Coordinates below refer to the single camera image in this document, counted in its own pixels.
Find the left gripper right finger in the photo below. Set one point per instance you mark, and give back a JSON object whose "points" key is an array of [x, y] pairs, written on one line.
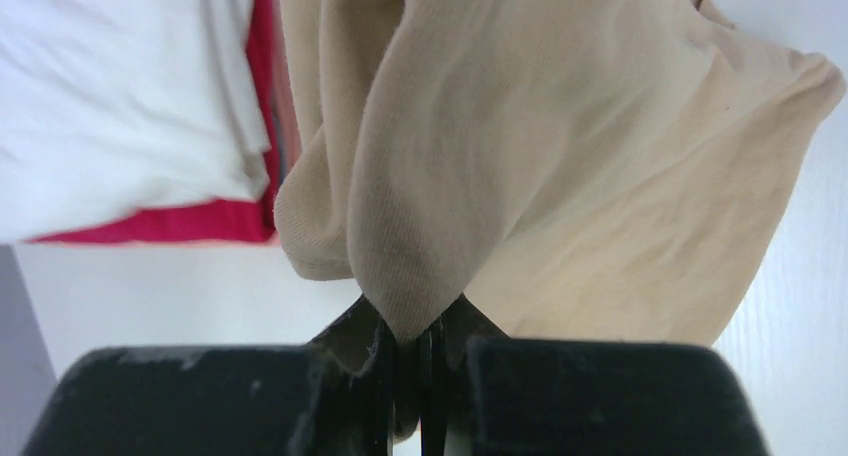
{"points": [[484, 393]]}

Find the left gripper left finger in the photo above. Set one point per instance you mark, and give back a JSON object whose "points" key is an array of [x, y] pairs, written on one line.
{"points": [[329, 396]]}

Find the beige t-shirt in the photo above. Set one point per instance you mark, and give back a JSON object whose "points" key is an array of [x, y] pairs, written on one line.
{"points": [[592, 169]]}

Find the red folded t-shirt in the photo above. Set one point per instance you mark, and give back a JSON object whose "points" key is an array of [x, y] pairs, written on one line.
{"points": [[218, 220]]}

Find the grey folded t-shirt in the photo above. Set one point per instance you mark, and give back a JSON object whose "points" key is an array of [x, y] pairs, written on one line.
{"points": [[279, 119]]}

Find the white folded t-shirt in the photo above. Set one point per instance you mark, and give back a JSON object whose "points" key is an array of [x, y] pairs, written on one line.
{"points": [[113, 106]]}

